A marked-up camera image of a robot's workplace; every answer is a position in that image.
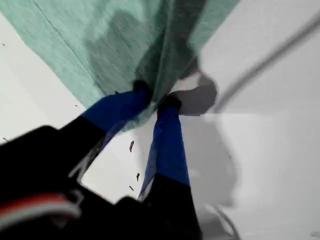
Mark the pale green T-shirt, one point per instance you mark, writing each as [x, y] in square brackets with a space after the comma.
[75, 50]

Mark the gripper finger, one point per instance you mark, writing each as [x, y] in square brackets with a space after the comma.
[115, 107]
[168, 147]

